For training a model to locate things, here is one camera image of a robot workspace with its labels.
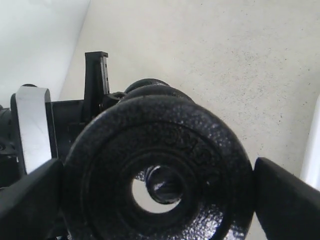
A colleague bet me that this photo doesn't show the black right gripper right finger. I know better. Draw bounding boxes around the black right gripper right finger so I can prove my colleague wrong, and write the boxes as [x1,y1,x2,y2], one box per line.
[253,157,320,240]

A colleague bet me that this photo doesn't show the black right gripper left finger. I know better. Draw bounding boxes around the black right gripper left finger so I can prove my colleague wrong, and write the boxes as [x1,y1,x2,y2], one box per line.
[0,159,63,240]

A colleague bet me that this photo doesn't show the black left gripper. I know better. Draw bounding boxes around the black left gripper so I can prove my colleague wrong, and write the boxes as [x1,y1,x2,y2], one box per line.
[52,51,125,160]

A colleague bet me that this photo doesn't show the black weight plate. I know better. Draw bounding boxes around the black weight plate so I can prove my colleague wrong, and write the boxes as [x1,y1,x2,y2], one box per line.
[61,95,254,240]

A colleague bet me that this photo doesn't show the chrome dumbbell bar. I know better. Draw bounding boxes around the chrome dumbbell bar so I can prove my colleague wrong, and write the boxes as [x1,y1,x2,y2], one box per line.
[143,165,184,205]

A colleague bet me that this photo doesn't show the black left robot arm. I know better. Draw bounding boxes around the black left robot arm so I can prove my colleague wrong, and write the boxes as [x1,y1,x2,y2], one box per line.
[0,51,125,189]

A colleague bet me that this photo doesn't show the white plastic tray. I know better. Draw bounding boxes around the white plastic tray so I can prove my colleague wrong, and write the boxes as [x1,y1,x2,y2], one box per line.
[300,96,320,191]

